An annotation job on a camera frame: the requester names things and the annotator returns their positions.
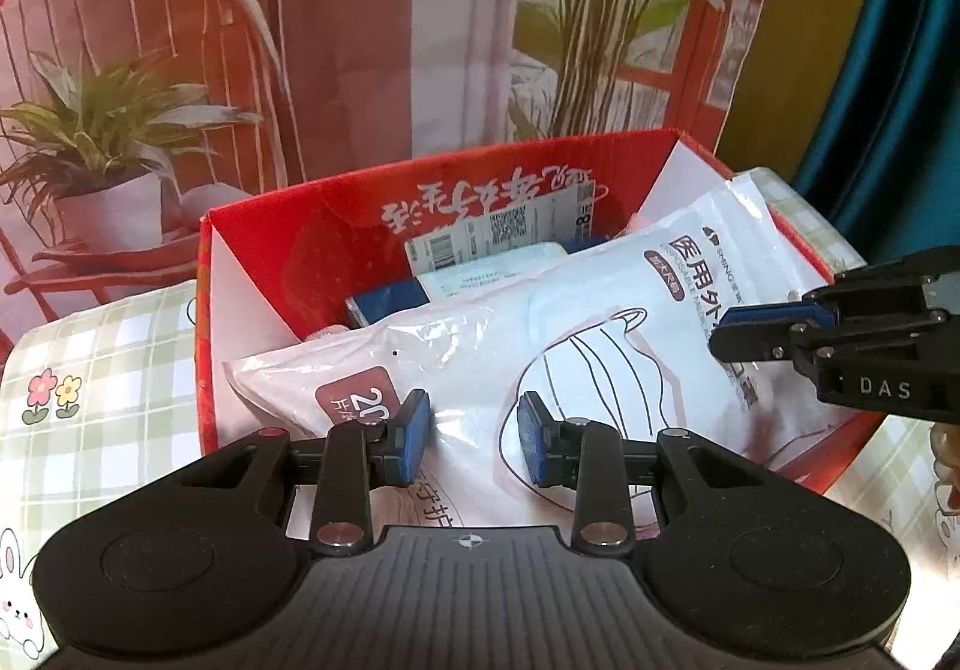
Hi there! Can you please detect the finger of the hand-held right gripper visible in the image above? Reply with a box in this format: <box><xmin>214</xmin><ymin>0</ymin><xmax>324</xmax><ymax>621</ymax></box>
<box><xmin>707</xmin><ymin>321</ymin><xmax>826</xmax><ymax>365</ymax></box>
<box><xmin>722</xmin><ymin>286</ymin><xmax>848</xmax><ymax>328</ymax></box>

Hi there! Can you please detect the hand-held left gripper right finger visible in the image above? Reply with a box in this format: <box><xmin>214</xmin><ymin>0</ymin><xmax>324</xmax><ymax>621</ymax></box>
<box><xmin>516</xmin><ymin>391</ymin><xmax>785</xmax><ymax>557</ymax></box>

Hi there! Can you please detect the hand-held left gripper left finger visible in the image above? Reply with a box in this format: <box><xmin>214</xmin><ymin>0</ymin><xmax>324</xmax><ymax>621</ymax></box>
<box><xmin>176</xmin><ymin>389</ymin><xmax>434</xmax><ymax>558</ymax></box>

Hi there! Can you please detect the dark blue plastic packet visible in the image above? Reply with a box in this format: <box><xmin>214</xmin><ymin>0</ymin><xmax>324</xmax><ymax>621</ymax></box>
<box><xmin>345</xmin><ymin>235</ymin><xmax>608</xmax><ymax>330</ymax></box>

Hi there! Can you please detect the white face mask packet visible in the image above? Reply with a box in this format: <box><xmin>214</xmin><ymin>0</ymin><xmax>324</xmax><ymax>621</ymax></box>
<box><xmin>223</xmin><ymin>179</ymin><xmax>833</xmax><ymax>528</ymax></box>

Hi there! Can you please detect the red cardboard box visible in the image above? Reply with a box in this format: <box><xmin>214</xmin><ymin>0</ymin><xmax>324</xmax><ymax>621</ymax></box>
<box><xmin>193</xmin><ymin>128</ymin><xmax>890</xmax><ymax>498</ymax></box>

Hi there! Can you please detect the person's right hand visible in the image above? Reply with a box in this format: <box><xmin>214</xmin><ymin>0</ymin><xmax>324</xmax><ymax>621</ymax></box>
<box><xmin>930</xmin><ymin>424</ymin><xmax>960</xmax><ymax>513</ymax></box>

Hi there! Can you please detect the pale blue packet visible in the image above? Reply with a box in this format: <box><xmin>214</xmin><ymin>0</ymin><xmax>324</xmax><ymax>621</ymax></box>
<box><xmin>416</xmin><ymin>242</ymin><xmax>571</xmax><ymax>304</ymax></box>

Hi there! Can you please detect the teal curtain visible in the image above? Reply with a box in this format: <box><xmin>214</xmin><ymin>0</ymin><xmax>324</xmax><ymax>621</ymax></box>
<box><xmin>791</xmin><ymin>0</ymin><xmax>960</xmax><ymax>266</ymax></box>

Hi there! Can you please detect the green checked tablecloth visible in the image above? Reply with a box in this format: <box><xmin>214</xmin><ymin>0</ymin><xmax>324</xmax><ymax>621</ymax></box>
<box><xmin>0</xmin><ymin>166</ymin><xmax>960</xmax><ymax>648</ymax></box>

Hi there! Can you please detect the printed wall cloth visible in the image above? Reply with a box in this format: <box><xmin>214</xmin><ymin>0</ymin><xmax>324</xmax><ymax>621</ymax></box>
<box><xmin>0</xmin><ymin>0</ymin><xmax>785</xmax><ymax>334</ymax></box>

